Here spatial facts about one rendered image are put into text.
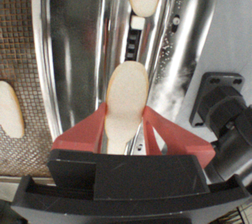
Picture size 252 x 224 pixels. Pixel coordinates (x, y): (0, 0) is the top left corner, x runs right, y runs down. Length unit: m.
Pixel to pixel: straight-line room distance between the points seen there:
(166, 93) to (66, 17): 0.18
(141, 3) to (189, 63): 0.10
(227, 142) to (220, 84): 0.12
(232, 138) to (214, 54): 0.14
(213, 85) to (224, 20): 0.11
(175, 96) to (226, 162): 0.11
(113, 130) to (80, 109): 0.15
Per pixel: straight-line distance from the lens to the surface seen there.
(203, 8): 0.20
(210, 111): 0.27
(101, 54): 0.19
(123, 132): 0.16
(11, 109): 0.22
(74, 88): 0.27
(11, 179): 0.41
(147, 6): 0.19
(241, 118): 0.21
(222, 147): 0.22
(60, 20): 0.24
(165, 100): 0.23
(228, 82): 0.30
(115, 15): 0.19
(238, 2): 0.29
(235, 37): 0.29
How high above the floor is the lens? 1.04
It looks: 56 degrees down
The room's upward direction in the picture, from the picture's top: 177 degrees clockwise
